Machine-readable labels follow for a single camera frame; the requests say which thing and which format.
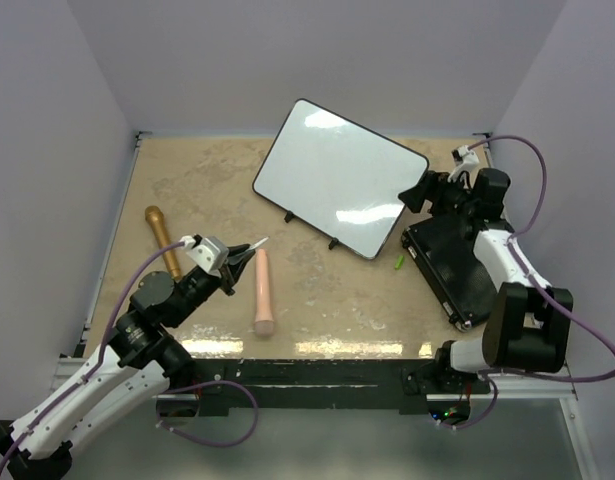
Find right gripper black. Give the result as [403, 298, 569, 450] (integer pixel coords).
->
[398, 171, 477, 220]

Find white whiteboard black frame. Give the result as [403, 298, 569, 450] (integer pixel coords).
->
[252, 99, 430, 260]

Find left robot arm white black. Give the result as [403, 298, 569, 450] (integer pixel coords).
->
[0, 235, 256, 479]

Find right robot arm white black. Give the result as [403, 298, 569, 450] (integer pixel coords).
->
[398, 168, 573, 393]

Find black keyboard case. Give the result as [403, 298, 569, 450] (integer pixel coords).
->
[401, 215, 497, 332]

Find pink toy microphone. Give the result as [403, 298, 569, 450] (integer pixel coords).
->
[254, 249, 275, 337]

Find gold toy microphone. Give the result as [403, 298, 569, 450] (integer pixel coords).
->
[144, 205, 183, 281]

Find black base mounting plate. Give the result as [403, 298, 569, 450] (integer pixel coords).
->
[168, 359, 490, 416]

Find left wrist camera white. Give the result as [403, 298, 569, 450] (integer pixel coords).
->
[180, 235, 229, 277]

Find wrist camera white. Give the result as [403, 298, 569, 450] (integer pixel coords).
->
[448, 145, 480, 182]
[180, 235, 229, 277]

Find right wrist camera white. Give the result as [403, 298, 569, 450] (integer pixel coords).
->
[448, 145, 480, 182]

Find wire whiteboard stand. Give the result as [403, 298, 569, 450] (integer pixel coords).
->
[283, 210, 341, 251]

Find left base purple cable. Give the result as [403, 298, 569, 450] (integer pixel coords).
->
[155, 379, 259, 444]

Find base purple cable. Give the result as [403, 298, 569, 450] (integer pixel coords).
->
[155, 379, 259, 444]
[434, 374, 498, 431]

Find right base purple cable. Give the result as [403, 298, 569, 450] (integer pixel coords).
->
[434, 374, 498, 431]

